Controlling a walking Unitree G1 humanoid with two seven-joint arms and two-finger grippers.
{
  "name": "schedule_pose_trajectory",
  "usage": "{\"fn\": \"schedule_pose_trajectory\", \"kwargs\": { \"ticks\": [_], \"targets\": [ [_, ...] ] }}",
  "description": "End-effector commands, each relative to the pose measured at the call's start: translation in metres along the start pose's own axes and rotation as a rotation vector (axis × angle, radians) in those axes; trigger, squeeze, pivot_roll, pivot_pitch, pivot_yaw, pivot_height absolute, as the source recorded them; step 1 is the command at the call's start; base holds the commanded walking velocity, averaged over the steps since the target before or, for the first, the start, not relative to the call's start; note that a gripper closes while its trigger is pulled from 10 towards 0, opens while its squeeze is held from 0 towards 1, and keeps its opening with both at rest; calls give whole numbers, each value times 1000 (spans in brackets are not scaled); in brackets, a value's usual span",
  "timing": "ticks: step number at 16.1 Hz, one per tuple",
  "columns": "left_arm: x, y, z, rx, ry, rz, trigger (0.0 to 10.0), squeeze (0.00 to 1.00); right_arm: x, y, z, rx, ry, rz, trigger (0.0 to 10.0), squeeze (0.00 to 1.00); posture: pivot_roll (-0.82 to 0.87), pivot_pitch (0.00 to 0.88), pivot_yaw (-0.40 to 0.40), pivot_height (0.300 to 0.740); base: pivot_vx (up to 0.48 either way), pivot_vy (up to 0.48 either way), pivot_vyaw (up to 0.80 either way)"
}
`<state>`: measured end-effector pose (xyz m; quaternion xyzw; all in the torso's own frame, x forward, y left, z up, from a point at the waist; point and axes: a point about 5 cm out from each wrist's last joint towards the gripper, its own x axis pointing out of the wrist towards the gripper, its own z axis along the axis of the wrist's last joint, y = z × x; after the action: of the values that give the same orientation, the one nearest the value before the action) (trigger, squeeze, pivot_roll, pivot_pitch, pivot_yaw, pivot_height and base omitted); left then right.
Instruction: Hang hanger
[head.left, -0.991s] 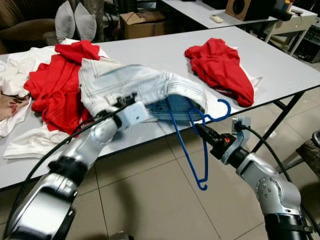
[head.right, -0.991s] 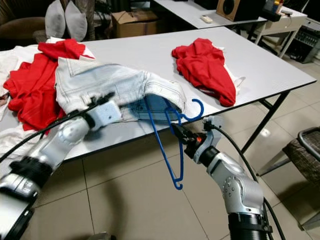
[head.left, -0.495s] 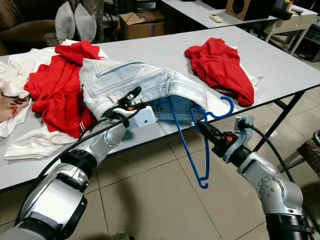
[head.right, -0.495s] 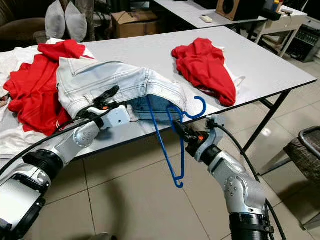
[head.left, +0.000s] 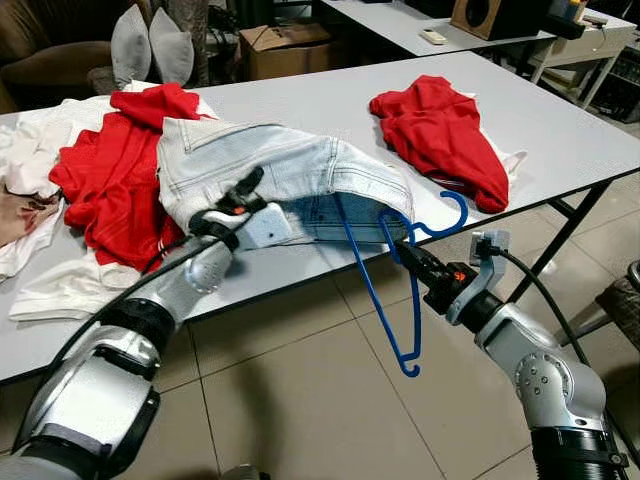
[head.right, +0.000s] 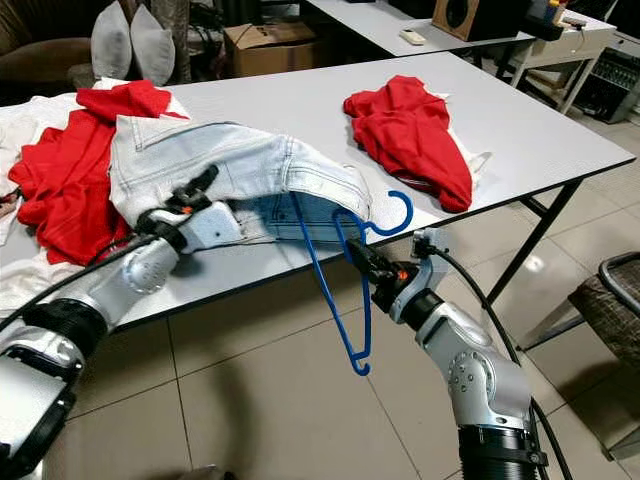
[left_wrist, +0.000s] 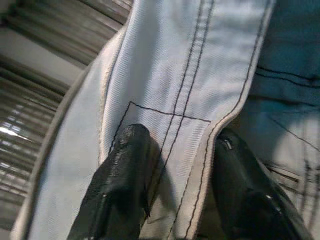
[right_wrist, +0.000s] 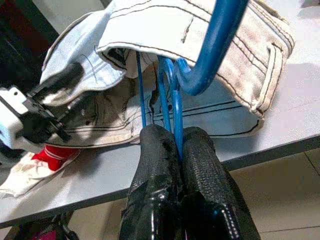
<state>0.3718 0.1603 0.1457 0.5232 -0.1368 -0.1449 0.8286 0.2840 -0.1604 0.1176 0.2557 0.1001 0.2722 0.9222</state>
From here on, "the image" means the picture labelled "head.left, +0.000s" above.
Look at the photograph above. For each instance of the wooden loudspeaker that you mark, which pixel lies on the wooden loudspeaker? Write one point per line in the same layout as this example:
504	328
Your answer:
480	15

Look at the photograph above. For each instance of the red garment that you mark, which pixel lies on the red garment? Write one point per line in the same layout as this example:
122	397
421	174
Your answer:
110	180
440	130

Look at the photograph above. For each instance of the white remote control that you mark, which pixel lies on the white remote control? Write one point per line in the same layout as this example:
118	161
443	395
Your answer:
432	36

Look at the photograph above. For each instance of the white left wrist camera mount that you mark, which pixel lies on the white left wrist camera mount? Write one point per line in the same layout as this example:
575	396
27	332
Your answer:
268	226

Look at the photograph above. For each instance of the grey brown post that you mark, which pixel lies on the grey brown post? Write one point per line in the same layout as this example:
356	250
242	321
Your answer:
196	35

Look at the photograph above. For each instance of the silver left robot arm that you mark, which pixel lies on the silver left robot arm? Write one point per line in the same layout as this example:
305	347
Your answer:
90	400

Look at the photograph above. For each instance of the black storage box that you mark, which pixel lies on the black storage box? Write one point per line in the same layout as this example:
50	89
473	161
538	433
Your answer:
580	28

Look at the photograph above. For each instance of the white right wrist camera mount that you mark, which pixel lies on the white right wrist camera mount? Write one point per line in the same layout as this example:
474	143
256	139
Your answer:
480	280

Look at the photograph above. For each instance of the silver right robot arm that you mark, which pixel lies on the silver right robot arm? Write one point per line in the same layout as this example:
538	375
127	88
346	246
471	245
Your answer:
555	390

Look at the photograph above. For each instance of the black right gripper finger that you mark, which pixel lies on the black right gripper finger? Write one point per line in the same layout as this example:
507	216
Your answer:
420	251
408	268

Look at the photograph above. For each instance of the beige pink garment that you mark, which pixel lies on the beige pink garment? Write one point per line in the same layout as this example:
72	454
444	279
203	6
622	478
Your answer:
25	215

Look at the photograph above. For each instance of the grey cushion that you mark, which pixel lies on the grey cushion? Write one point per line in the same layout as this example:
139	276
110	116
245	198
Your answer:
172	50
130	50

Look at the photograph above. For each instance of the light blue denim jeans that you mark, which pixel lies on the light blue denim jeans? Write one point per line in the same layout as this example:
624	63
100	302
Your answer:
290	160

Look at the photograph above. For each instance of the white garment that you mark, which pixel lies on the white garment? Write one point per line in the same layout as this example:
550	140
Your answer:
70	290
40	130

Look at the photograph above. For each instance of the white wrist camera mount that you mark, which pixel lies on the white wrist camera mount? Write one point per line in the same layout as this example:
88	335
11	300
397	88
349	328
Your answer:
268	226
480	280

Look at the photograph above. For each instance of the grey wicker chair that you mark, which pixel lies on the grey wicker chair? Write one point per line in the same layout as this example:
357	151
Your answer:
625	310

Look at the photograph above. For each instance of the black audio equipment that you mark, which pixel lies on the black audio equipment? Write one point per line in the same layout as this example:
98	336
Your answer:
620	85

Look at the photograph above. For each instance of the black table leg frame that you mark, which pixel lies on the black table leg frame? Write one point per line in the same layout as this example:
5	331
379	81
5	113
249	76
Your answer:
564	240

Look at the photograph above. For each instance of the brown cardboard box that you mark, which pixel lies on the brown cardboard box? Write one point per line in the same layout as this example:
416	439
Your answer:
285	55

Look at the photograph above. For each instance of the white side table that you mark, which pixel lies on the white side table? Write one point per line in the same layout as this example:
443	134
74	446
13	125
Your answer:
612	35

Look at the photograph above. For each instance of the brown leather armchair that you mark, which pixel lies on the brown leather armchair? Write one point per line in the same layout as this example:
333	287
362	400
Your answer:
60	60

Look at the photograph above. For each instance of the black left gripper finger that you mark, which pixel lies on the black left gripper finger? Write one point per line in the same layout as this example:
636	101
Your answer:
250	183

